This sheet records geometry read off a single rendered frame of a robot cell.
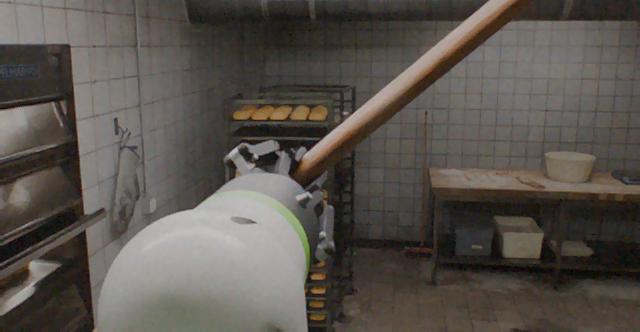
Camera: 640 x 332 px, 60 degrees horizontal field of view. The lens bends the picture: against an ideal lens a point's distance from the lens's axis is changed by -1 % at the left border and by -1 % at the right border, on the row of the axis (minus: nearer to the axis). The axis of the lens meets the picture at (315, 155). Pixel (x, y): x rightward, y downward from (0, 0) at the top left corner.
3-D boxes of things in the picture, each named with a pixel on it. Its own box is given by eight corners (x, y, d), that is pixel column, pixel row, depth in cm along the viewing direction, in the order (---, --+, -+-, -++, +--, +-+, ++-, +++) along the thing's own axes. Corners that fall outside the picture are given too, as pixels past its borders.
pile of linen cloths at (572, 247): (557, 256, 498) (557, 248, 497) (546, 246, 523) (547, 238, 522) (594, 256, 497) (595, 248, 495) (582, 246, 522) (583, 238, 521)
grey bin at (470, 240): (452, 255, 502) (454, 230, 497) (448, 236, 550) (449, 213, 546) (493, 257, 497) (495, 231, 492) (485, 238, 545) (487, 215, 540)
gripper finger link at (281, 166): (258, 218, 50) (248, 207, 50) (270, 175, 61) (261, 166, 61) (290, 192, 49) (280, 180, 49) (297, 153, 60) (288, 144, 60)
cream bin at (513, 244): (501, 257, 495) (503, 232, 491) (491, 239, 544) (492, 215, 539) (542, 259, 491) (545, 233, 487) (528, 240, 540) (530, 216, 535)
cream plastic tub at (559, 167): (549, 183, 489) (551, 159, 485) (537, 172, 530) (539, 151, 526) (600, 185, 483) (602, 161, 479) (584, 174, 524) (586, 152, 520)
